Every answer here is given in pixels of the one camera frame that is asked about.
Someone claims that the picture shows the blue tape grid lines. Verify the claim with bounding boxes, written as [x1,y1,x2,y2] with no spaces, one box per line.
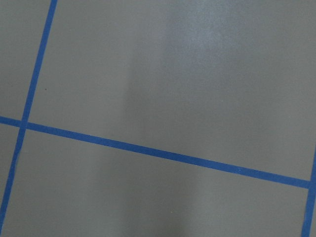
[0,0,316,237]

